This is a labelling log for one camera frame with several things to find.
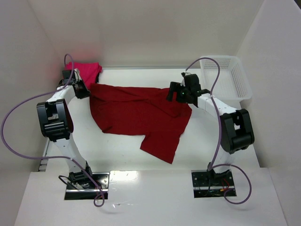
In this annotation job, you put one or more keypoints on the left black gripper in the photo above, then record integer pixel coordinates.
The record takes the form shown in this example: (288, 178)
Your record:
(82, 91)

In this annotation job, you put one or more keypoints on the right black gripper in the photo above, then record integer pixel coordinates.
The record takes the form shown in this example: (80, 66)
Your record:
(172, 91)

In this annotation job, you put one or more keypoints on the dark red t-shirt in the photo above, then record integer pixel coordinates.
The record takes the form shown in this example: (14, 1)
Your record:
(136, 111)

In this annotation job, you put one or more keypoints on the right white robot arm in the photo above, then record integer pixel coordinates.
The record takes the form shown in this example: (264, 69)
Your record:
(235, 127)

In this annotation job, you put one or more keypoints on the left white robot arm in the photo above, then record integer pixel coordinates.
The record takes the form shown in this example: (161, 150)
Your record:
(57, 125)

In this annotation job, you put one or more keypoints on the folded pink t-shirt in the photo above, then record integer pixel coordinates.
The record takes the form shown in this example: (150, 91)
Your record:
(88, 72)

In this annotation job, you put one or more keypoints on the white plastic basket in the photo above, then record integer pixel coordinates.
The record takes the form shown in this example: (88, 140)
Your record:
(228, 77)

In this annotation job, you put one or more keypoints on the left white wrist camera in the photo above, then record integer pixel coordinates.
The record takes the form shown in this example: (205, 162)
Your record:
(77, 78)

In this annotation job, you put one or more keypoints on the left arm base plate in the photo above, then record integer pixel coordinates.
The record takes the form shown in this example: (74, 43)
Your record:
(86, 190)

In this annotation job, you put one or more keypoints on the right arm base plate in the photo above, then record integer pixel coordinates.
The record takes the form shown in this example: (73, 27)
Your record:
(208, 184)

